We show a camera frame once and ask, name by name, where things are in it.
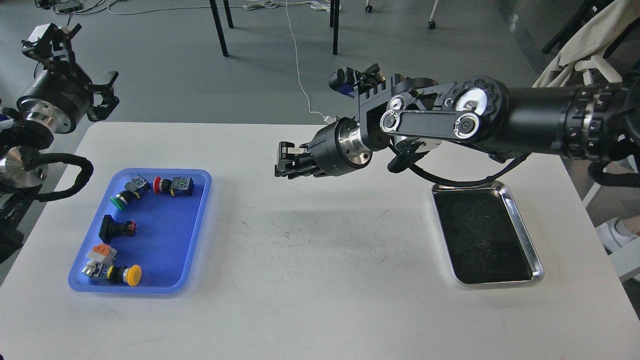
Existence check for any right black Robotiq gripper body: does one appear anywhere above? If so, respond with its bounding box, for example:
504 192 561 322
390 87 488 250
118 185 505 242
300 118 373 178

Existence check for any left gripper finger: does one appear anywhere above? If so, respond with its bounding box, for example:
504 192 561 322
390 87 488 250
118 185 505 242
87 71 120 123
21 23 82 76

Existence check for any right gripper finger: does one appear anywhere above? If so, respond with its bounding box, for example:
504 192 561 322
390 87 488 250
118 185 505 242
274 159 326 180
278 141 311 163

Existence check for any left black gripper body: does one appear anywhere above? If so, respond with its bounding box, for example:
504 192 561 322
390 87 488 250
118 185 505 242
16 70 94 134

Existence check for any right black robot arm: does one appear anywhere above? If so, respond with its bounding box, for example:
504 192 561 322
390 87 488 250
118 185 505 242
274 64 640 188

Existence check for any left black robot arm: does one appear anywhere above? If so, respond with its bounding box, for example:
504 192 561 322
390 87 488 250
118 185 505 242
0 23 120 262

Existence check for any white power adapter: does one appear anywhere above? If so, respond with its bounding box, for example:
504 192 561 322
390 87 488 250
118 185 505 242
323 115 340 125

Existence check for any blue plastic tray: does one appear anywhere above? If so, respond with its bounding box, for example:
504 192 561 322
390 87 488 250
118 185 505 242
67 168 213 295

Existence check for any orange grey contact block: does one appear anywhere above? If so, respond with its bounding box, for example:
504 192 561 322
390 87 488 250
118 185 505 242
86 243 118 266

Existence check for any black table leg right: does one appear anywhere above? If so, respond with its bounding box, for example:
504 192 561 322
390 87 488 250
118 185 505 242
329 0 341 56

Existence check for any black table leg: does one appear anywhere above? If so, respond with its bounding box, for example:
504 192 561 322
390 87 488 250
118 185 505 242
329 0 341 56
209 0 234 58

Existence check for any black table leg left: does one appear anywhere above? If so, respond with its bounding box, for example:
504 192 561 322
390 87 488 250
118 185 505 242
209 0 234 58

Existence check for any silver metal tray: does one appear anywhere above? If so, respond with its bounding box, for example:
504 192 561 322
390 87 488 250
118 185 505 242
431 181 545 289

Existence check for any beige jacket on chair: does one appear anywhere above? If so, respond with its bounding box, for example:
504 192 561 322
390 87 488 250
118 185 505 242
532 0 640 88

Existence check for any black cable on floor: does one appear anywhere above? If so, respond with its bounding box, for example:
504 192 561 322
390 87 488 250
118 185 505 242
34 0 108 16

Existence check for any green push button switch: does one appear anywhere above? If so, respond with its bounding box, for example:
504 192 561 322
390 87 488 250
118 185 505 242
109 175 151 210

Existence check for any red push button switch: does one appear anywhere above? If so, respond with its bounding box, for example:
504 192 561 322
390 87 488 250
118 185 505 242
151 177 195 197

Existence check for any white cable on floor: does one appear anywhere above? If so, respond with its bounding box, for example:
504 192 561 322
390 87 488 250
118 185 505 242
107 0 343 121

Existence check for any yellow push button switch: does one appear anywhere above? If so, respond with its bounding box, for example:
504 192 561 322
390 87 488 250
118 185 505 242
81 264 143 287

